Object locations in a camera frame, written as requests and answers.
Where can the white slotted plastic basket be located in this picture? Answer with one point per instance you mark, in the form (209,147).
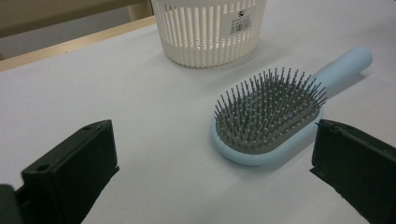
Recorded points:
(205,34)

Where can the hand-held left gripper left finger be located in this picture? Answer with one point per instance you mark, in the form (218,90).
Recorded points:
(71,174)

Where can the beige wooden board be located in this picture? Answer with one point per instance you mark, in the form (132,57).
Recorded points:
(62,15)

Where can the light blue hairbrush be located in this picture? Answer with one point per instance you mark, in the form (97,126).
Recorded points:
(267,124)

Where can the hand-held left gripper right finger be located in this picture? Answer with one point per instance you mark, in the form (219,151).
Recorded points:
(358,168)

